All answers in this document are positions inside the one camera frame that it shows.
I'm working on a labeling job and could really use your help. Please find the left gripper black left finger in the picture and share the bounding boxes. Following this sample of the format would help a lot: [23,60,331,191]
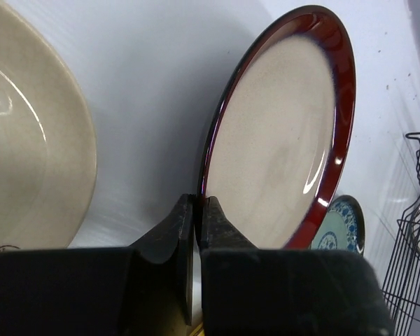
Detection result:
[0,194,193,335]

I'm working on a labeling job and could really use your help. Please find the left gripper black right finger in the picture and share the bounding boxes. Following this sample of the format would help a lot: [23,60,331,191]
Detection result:
[200,197,395,335]

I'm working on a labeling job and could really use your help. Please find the blue white floral small plate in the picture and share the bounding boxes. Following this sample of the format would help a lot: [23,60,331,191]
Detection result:
[310,195,365,255]

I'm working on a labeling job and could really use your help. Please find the dark red rimmed beige plate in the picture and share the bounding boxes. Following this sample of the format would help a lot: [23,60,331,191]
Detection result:
[197,5,356,249]

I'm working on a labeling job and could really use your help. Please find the cream translucent plate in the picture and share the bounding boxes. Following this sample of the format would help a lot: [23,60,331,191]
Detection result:
[0,1,97,252]

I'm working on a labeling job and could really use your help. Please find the black wire dish rack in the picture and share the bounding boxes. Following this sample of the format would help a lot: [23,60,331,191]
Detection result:
[382,132,420,335]

